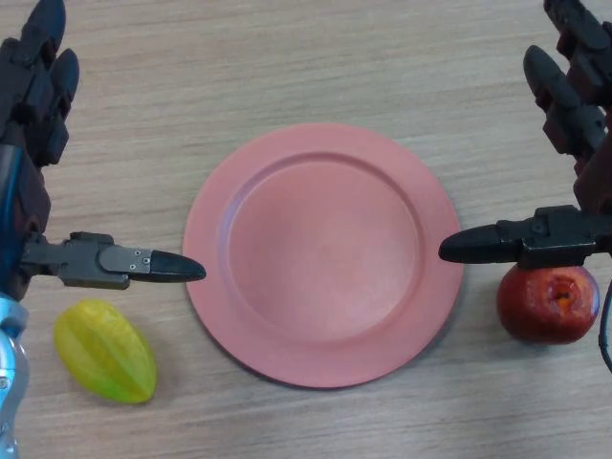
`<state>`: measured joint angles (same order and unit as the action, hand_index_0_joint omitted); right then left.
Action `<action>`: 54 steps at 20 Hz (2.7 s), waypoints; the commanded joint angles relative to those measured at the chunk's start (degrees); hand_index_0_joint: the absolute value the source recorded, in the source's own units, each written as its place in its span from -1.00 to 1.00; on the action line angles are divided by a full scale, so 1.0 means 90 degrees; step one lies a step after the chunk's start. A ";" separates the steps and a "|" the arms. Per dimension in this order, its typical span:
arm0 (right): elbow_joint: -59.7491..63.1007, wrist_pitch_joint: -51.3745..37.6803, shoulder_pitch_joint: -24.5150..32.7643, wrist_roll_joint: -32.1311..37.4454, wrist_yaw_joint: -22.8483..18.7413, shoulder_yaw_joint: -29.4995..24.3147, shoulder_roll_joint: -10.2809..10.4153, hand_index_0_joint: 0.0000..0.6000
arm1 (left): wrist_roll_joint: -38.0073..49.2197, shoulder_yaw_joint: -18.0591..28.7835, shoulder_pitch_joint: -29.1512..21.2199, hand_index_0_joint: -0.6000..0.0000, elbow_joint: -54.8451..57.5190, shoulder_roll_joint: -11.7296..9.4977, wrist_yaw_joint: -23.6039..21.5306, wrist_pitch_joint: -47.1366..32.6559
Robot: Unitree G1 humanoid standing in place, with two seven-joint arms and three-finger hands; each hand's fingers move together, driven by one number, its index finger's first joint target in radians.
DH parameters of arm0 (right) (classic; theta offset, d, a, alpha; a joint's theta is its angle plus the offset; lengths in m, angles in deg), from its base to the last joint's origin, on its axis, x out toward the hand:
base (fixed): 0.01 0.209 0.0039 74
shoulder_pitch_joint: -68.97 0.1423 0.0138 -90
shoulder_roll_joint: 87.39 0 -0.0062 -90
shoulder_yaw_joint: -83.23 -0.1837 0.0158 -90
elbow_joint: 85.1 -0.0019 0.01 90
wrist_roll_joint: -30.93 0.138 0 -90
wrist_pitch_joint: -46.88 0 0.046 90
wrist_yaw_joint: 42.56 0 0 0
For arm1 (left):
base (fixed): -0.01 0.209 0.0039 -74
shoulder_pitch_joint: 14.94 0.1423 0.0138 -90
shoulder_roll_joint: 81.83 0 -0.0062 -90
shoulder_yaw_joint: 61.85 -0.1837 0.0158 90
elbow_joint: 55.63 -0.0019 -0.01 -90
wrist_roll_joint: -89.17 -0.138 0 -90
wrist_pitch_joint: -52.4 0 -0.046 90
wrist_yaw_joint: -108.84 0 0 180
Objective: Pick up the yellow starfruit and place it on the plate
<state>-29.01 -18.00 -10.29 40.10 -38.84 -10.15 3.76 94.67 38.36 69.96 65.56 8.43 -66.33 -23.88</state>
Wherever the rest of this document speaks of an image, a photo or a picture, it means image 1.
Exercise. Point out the red apple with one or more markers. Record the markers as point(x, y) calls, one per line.
point(535, 306)

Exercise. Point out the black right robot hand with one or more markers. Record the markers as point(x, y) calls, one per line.
point(559, 236)

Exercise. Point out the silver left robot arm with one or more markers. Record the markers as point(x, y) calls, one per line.
point(9, 373)

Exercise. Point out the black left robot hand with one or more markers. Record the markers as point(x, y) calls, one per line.
point(28, 95)

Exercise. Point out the yellow starfruit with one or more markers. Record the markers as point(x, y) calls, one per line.
point(105, 354)

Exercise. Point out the pink round plate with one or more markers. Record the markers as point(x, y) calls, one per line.
point(320, 253)

